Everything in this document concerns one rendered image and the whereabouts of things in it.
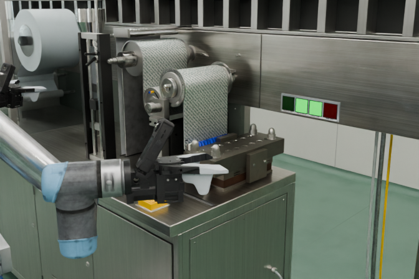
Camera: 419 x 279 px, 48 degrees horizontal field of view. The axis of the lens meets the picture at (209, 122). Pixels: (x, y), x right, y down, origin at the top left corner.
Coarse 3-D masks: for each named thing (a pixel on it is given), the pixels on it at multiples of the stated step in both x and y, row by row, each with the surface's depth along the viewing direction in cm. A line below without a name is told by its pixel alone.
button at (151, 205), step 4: (148, 200) 154; (152, 200) 154; (140, 204) 154; (144, 204) 153; (148, 204) 151; (152, 204) 151; (156, 204) 152; (160, 204) 153; (164, 204) 155; (148, 208) 152; (152, 208) 151; (156, 208) 152
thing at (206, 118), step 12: (216, 96) 183; (192, 108) 175; (204, 108) 179; (216, 108) 184; (192, 120) 176; (204, 120) 180; (216, 120) 185; (192, 132) 177; (204, 132) 181; (216, 132) 187
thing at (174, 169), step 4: (172, 164) 91; (176, 164) 91; (180, 164) 91; (164, 168) 91; (168, 168) 90; (172, 168) 90; (176, 168) 89; (180, 168) 89; (184, 168) 89; (188, 168) 89; (192, 168) 89; (196, 168) 89; (172, 172) 90; (176, 172) 89; (180, 172) 90; (184, 172) 89; (188, 172) 90; (192, 172) 90; (196, 172) 89
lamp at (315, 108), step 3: (312, 102) 169; (315, 102) 168; (318, 102) 168; (312, 105) 170; (315, 105) 169; (318, 105) 168; (321, 105) 167; (309, 108) 171; (312, 108) 170; (315, 108) 169; (318, 108) 168; (321, 108) 167; (309, 111) 171; (312, 111) 170; (315, 111) 169; (318, 111) 168; (321, 111) 167; (312, 114) 170; (315, 114) 169; (318, 114) 168
